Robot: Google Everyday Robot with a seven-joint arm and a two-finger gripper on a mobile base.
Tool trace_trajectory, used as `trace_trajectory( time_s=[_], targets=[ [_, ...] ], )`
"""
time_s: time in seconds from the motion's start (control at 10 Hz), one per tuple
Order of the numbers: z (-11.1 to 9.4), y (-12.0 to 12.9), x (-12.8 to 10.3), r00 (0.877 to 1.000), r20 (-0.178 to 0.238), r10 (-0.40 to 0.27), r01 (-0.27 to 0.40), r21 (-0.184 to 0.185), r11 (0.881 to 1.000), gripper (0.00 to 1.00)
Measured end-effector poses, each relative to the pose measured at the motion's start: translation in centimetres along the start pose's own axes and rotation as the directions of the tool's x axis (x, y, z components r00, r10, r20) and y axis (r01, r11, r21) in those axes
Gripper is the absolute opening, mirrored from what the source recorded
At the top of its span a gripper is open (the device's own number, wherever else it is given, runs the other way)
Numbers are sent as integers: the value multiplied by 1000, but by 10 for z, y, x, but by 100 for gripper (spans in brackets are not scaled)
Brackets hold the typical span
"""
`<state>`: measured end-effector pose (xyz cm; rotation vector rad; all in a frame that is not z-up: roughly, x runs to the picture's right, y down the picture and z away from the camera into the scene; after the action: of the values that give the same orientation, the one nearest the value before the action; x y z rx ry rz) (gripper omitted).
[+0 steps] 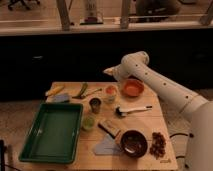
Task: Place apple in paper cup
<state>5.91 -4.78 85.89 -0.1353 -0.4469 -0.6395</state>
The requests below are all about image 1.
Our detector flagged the dark metal cup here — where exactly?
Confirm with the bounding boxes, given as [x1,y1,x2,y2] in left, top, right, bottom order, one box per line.
[89,98,101,114]

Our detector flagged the dark brown bowl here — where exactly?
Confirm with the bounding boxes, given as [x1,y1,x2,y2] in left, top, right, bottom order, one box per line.
[120,130,148,158]

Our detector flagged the paper cup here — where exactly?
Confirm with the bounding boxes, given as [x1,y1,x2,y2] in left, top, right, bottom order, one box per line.
[105,85,117,103]

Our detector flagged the wooden spoon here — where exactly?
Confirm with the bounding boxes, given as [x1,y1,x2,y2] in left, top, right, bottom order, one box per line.
[81,88,102,98]

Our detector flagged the wooden block with black handle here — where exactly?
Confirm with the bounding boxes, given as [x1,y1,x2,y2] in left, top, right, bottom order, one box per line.
[98,120,120,138]

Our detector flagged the small green cup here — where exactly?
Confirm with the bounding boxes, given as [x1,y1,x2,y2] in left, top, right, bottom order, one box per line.
[82,116,95,131]

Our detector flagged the green plastic tray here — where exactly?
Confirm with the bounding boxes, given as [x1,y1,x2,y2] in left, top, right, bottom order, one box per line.
[19,103,83,164]

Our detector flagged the blue grey sponge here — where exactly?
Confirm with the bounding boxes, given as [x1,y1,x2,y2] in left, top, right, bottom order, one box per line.
[52,93,70,103]

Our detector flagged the orange bowl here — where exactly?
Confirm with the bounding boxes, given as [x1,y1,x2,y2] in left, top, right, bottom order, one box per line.
[121,79,144,97]

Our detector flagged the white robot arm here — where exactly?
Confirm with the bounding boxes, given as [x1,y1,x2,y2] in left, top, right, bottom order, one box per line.
[103,51,213,171]

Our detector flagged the grey cloth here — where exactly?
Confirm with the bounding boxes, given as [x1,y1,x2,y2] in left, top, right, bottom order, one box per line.
[93,134,122,155]

